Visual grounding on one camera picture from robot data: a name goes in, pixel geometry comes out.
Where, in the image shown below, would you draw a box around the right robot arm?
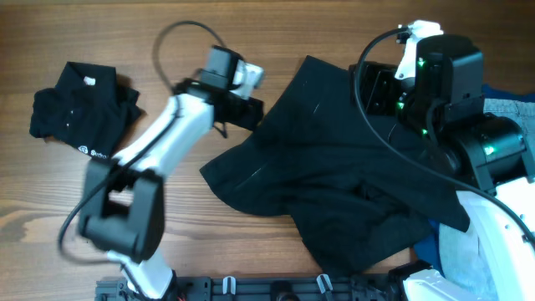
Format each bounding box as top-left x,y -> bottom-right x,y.
388,28 -> 534,300

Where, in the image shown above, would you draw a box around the right black cable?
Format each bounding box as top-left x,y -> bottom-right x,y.
353,26 -> 535,247

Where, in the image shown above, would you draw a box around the folded black polo shirt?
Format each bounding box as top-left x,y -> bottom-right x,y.
29,62 -> 141,159

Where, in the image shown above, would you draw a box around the black shorts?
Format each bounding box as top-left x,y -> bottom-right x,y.
201,56 -> 470,276

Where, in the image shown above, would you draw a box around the left black cable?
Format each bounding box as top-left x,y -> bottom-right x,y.
57,20 -> 229,265

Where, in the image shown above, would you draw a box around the blue shirt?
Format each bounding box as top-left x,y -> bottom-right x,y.
414,84 -> 534,273

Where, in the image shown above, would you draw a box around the light blue jeans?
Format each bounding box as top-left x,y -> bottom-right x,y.
439,99 -> 534,300

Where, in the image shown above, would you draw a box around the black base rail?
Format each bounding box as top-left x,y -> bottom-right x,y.
94,273 -> 402,301

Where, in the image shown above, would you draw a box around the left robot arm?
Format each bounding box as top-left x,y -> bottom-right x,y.
78,46 -> 264,300

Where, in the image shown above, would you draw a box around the black cable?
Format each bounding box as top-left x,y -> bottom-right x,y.
57,20 -> 229,265
353,26 -> 535,247

